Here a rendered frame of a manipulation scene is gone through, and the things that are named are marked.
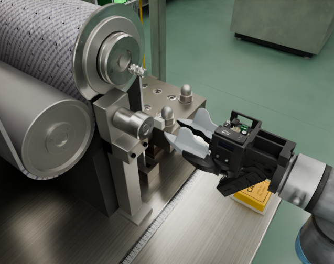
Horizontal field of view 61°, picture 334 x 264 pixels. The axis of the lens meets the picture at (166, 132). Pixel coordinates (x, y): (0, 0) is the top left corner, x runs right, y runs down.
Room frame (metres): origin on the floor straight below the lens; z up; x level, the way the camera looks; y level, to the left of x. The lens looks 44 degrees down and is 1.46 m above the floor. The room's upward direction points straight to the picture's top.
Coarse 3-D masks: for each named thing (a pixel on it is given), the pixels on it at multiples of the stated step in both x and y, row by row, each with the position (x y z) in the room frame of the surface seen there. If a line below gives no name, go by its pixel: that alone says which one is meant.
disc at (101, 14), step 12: (96, 12) 0.36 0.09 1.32; (108, 12) 0.38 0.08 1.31; (120, 12) 0.40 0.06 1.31; (132, 12) 0.42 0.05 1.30; (84, 24) 0.34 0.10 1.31; (96, 24) 0.36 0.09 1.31; (84, 36) 0.34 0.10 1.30; (144, 36) 0.44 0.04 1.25; (84, 48) 0.34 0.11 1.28; (144, 48) 0.43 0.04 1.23; (72, 60) 0.32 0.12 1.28; (72, 72) 0.32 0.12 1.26; (84, 84) 0.33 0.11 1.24; (84, 96) 0.32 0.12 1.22; (96, 96) 0.34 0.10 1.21
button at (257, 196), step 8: (256, 184) 0.38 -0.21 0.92; (264, 184) 0.38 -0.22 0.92; (240, 192) 0.36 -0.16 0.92; (248, 192) 0.36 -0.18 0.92; (256, 192) 0.36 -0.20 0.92; (264, 192) 0.36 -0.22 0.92; (248, 200) 0.35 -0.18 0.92; (256, 200) 0.34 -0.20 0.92; (264, 200) 0.34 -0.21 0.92; (256, 208) 0.33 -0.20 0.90
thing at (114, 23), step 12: (108, 24) 0.37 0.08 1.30; (120, 24) 0.39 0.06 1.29; (132, 24) 0.41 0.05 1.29; (96, 36) 0.35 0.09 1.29; (96, 48) 0.35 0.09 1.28; (84, 60) 0.33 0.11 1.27; (84, 72) 0.33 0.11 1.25; (96, 72) 0.34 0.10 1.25; (96, 84) 0.34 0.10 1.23; (108, 84) 0.35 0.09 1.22
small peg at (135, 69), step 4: (132, 64) 0.37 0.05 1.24; (128, 68) 0.37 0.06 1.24; (132, 68) 0.37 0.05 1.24; (136, 68) 0.36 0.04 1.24; (140, 68) 0.36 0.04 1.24; (144, 68) 0.36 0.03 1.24; (132, 72) 0.36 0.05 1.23; (136, 72) 0.36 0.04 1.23; (140, 72) 0.36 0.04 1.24; (144, 72) 0.36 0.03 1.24; (140, 76) 0.36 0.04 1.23; (144, 76) 0.36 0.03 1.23
